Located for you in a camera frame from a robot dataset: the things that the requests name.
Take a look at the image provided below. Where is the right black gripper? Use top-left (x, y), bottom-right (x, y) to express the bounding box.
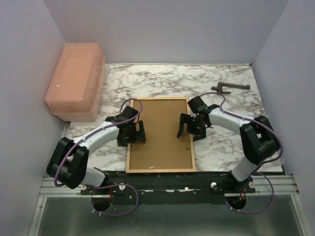
top-left (177, 113), bottom-right (206, 142)

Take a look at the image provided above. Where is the brown frame backing board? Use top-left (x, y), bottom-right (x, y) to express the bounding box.
top-left (129, 100), bottom-right (194, 170)

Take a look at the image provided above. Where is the brown wooden picture frame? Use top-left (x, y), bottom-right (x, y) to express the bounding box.
top-left (125, 97), bottom-right (197, 174)

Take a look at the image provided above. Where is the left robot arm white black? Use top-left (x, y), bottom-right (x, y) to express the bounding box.
top-left (46, 106), bottom-right (146, 194)

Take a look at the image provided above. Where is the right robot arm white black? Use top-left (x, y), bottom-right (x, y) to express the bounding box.
top-left (177, 96), bottom-right (283, 193)

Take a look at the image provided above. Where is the pink plastic storage box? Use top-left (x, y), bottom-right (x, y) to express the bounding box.
top-left (45, 43), bottom-right (105, 122)

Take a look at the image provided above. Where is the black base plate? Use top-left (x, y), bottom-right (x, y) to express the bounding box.
top-left (81, 171), bottom-right (255, 205)

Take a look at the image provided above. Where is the aluminium rail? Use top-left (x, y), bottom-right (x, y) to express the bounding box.
top-left (39, 175), bottom-right (300, 198)

